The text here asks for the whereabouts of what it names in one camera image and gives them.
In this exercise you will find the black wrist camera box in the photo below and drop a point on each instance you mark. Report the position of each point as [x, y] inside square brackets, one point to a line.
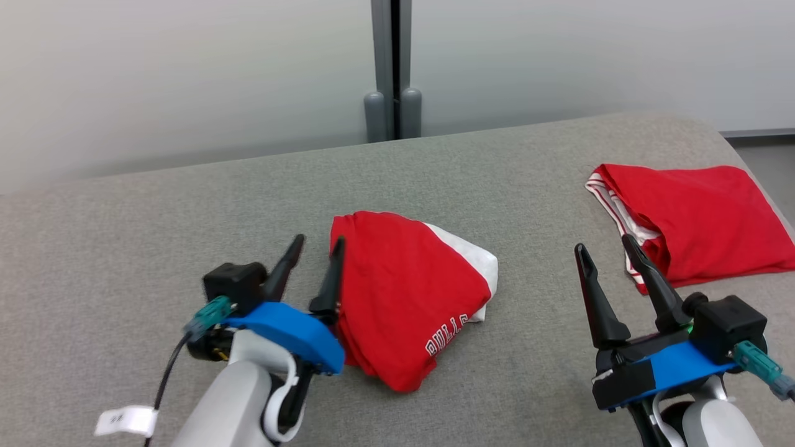
[726, 326]
[233, 285]

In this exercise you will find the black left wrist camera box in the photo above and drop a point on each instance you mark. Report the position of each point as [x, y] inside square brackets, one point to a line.
[233, 285]

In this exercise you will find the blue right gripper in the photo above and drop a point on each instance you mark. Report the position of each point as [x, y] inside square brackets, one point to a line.
[652, 369]

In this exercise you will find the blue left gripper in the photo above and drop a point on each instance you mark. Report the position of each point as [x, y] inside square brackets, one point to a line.
[298, 332]

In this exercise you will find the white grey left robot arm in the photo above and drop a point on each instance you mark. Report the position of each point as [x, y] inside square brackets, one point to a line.
[230, 403]

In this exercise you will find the grey partition post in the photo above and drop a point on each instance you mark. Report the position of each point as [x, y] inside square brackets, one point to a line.
[382, 62]

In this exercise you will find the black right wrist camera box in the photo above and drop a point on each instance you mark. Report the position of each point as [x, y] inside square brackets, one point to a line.
[726, 326]

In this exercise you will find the red white Bulls shorts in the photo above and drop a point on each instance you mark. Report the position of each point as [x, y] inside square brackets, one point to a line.
[404, 292]

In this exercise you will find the red white jersey shirt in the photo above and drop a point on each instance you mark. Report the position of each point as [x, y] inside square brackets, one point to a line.
[702, 217]

